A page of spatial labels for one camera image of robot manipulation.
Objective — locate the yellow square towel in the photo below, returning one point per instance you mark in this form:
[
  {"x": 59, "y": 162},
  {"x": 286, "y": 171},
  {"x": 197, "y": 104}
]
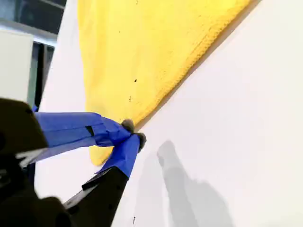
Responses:
[{"x": 142, "y": 59}]

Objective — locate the white box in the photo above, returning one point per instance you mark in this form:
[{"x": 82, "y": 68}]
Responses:
[{"x": 14, "y": 66}]

